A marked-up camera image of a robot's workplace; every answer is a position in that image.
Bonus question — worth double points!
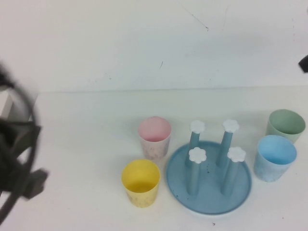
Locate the yellow plastic cup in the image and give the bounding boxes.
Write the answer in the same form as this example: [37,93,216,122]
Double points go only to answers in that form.
[121,159,161,208]

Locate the green plastic cup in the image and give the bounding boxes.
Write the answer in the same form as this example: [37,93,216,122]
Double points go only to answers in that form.
[265,109,306,145]

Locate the long black cable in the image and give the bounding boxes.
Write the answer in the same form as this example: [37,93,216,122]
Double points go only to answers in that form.
[0,79,40,217]

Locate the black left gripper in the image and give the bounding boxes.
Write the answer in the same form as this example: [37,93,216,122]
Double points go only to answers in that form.
[0,120,50,200]

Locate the blue plastic cup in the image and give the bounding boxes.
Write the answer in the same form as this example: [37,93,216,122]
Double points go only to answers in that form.
[254,134,297,183]

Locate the pink plastic cup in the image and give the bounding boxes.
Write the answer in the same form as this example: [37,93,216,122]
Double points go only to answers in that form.
[138,116,172,161]

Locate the blue cup stand white caps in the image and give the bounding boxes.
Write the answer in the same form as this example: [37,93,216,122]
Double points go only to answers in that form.
[166,119,253,214]

